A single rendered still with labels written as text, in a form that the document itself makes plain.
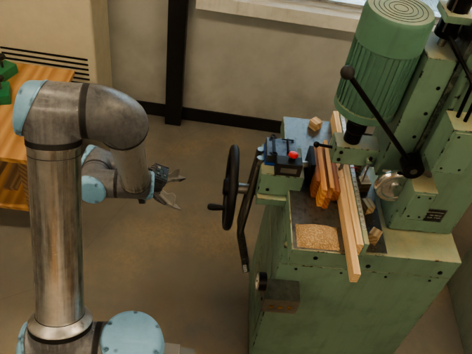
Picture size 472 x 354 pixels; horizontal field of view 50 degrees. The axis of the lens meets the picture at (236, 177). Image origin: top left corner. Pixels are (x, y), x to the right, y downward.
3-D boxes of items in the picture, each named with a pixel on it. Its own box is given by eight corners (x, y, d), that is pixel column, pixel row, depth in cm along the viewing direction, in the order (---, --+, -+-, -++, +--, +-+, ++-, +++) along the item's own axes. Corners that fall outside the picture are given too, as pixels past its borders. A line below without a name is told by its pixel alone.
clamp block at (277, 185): (256, 161, 173) (260, 142, 167) (296, 166, 174) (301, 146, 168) (256, 194, 163) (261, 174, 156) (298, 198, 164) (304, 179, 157)
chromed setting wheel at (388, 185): (367, 194, 156) (380, 165, 148) (406, 197, 157) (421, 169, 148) (369, 201, 154) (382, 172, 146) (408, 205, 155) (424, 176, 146)
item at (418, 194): (393, 196, 157) (407, 168, 148) (415, 198, 157) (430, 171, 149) (400, 220, 150) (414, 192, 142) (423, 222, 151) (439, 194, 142)
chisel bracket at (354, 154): (326, 151, 164) (333, 130, 158) (369, 155, 165) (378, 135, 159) (329, 167, 159) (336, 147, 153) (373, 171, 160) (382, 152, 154)
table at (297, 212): (255, 125, 191) (257, 112, 187) (334, 133, 193) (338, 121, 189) (256, 259, 149) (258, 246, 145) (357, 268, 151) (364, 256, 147)
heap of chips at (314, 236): (295, 223, 152) (297, 218, 150) (336, 227, 153) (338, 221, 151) (296, 246, 146) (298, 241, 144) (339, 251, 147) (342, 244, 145)
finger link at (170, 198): (181, 205, 171) (162, 186, 172) (174, 215, 175) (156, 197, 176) (187, 201, 173) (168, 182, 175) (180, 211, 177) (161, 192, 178)
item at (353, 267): (328, 145, 179) (331, 137, 176) (333, 146, 179) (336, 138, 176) (349, 282, 140) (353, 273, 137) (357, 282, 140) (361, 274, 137)
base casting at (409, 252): (274, 166, 196) (279, 149, 189) (419, 181, 200) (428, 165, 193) (279, 264, 164) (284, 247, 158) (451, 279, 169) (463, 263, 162)
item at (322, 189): (310, 161, 172) (316, 144, 167) (315, 161, 172) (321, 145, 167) (316, 206, 158) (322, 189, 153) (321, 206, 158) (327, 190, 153)
